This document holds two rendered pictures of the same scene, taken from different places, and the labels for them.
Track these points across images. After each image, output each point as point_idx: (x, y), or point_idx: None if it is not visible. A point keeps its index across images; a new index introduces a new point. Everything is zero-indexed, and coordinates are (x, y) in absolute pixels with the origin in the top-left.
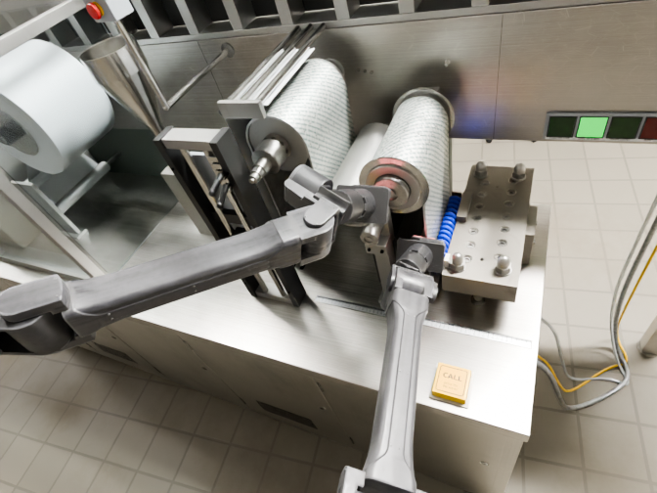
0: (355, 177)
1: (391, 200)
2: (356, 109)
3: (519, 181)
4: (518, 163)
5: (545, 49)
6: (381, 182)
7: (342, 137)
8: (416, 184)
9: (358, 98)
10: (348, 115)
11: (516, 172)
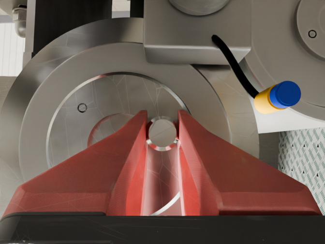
0: (279, 123)
1: (119, 113)
2: (273, 133)
3: (16, 7)
4: (24, 37)
5: (4, 208)
6: (146, 208)
7: (303, 146)
8: (24, 178)
9: (266, 152)
10: (283, 165)
11: (23, 22)
